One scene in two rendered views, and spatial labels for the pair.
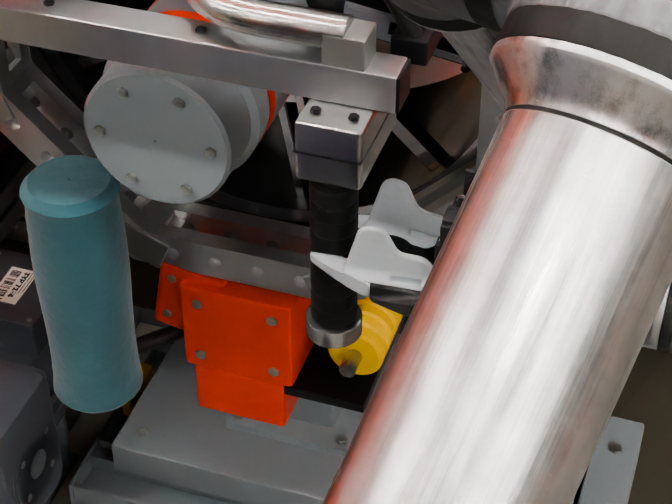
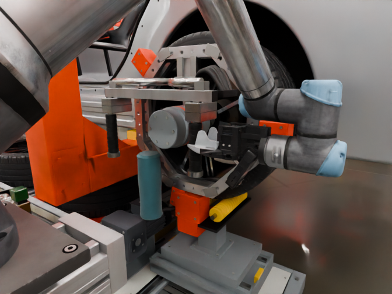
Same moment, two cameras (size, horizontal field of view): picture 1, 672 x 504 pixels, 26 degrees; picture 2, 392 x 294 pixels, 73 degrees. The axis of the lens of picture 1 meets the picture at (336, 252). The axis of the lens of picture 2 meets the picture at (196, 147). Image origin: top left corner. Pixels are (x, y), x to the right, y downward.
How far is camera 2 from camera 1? 57 cm
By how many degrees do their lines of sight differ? 29
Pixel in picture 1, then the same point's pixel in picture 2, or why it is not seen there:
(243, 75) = (176, 97)
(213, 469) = (183, 256)
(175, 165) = (165, 136)
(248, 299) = (189, 196)
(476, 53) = (207, 10)
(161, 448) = (172, 249)
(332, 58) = (196, 87)
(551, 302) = not seen: outside the picture
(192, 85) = (170, 113)
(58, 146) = not seen: hidden behind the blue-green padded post
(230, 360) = (185, 215)
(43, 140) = not seen: hidden behind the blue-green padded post
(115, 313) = (154, 190)
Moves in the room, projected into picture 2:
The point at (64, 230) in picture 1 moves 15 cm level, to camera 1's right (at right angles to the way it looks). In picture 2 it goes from (143, 162) to (183, 165)
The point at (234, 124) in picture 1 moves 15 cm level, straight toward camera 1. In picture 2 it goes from (180, 125) to (167, 135)
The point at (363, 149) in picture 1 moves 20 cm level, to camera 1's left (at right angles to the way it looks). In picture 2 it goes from (201, 109) to (130, 107)
